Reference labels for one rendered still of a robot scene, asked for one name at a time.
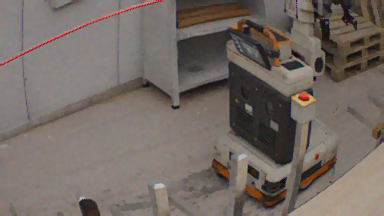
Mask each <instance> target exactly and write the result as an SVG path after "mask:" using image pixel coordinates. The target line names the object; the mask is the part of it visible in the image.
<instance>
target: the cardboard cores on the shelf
mask: <svg viewBox="0 0 384 216"><path fill-rule="evenodd" d="M175 14H176V28H180V27H187V26H191V25H195V24H199V23H205V22H209V21H215V20H219V19H220V20H223V19H225V18H228V19H229V18H232V17H234V18H235V17H238V16H240V17H242V16H247V15H250V10H249V9H248V8H247V7H246V8H243V7H242V8H241V7H240V5H239V4H238V2H236V3H234V2H232V3H225V4H217V5H209V6H201V7H197V8H188V9H185V10H180V11H175Z"/></svg>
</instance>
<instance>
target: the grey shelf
mask: <svg viewBox="0 0 384 216"><path fill-rule="evenodd" d="M232 2H234V3H236V2H238V4H239V5H240V7H241V8H242V7H243V8H246V7H247V8H248V9H249V10H250V15H247V16H242V17H240V16H238V17H235V18H234V17H232V18H229V19H228V18H225V19H223V20H220V19H219V20H215V21H209V22H205V23H199V24H195V25H191V26H187V27H180V28H176V14H175V11H180V10H185V9H188V8H197V7H201V6H209V5H217V4H225V3H232ZM142 9H143V15H142V19H143V22H142V28H143V31H142V38H143V40H142V49H143V51H142V60H143V64H142V71H143V85H142V87H144V88H147V87H149V84H148V83H147V80H148V81H149V82H151V83H154V84H155V85H156V86H158V87H159V88H161V89H162V90H164V91H165V92H166V93H168V94H169V96H171V108H172V109H174V110H175V109H178V108H180V103H179V100H178V92H182V91H185V90H188V89H191V88H194V87H196V86H199V85H202V84H206V83H210V82H214V81H218V80H222V79H225V78H228V77H229V71H228V63H229V62H230V60H229V59H228V57H227V49H226V44H227V42H228V41H229V40H232V39H231V37H230V35H229V34H228V32H227V29H228V28H229V27H230V26H233V25H237V22H239V21H240V20H241V19H242V18H245V19H247V20H250V21H252V22H254V23H256V24H258V25H260V26H262V27H265V26H267V27H271V22H270V16H269V10H268V4H267V0H167V1H163V2H159V3H155V4H151V5H147V6H144V7H143V8H142ZM173 20H174V21H173ZM173 22H174V23H173ZM173 24H174V25H173ZM243 28H244V30H245V35H247V36H249V37H251V36H252V32H250V30H251V27H250V26H247V25H246V24H243ZM175 94H176V96H175ZM172 97H173V98H172ZM176 103H177V104H176Z"/></svg>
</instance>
